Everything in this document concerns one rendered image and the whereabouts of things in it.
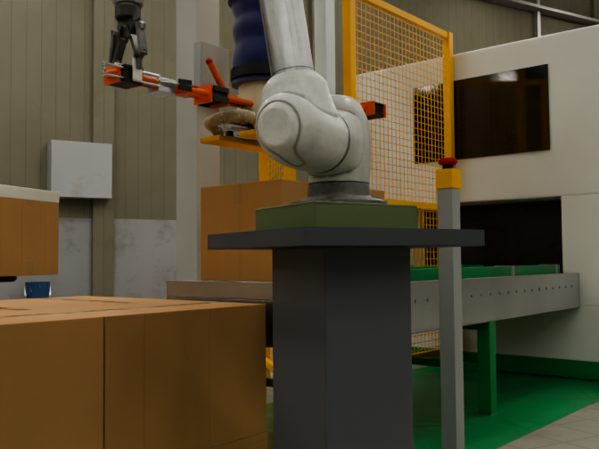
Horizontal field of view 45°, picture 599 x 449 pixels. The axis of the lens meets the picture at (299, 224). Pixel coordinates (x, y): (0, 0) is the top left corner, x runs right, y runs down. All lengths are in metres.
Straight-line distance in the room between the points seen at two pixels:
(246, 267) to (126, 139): 8.70
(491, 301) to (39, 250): 2.07
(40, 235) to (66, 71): 7.59
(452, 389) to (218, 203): 1.05
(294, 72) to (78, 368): 0.88
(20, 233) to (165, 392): 1.63
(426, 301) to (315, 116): 1.38
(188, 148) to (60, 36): 7.59
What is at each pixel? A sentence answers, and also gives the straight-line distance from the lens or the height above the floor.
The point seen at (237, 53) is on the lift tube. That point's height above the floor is 1.40.
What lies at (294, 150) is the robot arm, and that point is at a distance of 1.56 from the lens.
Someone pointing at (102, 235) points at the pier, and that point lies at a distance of 10.77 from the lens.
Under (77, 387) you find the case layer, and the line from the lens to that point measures 1.88.
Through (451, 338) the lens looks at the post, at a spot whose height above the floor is 0.40.
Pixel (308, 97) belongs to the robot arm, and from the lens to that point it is 1.59.
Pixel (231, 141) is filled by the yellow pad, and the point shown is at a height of 1.10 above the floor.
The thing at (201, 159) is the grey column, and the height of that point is 1.19.
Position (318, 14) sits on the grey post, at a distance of 6.14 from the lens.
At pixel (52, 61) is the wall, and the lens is 11.05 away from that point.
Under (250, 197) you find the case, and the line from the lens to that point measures 2.47.
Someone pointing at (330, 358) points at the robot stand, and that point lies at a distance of 1.66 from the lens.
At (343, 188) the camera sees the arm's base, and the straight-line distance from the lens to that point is 1.75.
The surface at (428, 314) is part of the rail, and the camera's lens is 2.81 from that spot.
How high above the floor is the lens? 0.68
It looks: 3 degrees up
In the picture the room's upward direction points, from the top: 1 degrees counter-clockwise
